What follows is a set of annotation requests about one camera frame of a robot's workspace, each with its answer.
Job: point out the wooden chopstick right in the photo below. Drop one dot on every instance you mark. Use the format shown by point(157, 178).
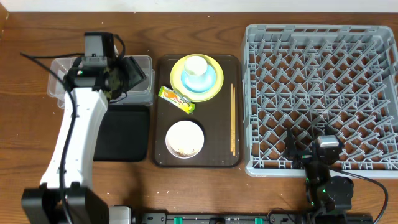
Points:
point(234, 119)

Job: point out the light blue bowl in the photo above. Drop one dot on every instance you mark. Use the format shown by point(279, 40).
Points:
point(201, 83)

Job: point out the grey plastic dishwasher rack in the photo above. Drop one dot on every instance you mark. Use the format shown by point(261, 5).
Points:
point(304, 78)

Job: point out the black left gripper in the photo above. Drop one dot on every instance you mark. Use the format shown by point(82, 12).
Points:
point(131, 74)

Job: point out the black tray bin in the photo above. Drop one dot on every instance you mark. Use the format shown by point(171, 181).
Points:
point(123, 134)

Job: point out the wooden chopstick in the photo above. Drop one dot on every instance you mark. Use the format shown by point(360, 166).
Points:
point(234, 119)
point(231, 120)

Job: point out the white bowl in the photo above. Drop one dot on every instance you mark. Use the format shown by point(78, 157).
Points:
point(184, 139)

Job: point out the yellow green snack wrapper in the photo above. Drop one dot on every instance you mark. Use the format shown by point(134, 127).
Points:
point(176, 99)

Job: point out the yellow plate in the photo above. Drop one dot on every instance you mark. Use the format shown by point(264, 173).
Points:
point(176, 83)

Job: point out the clear plastic bin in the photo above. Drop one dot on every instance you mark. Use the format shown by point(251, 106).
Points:
point(141, 94)

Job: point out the dark brown serving tray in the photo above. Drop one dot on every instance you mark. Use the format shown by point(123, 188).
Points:
point(213, 116)

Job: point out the white paper cup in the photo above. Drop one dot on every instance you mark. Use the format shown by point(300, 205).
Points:
point(195, 68)

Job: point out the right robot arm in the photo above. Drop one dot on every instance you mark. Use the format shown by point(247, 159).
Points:
point(330, 196)

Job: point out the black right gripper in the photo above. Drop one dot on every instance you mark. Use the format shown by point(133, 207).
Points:
point(303, 157)

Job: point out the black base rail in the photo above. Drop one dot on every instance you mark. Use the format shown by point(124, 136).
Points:
point(248, 219)

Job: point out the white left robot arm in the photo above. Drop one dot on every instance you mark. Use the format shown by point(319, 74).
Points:
point(65, 193)

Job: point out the wooden chopstick left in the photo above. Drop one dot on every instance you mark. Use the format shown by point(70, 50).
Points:
point(231, 120)

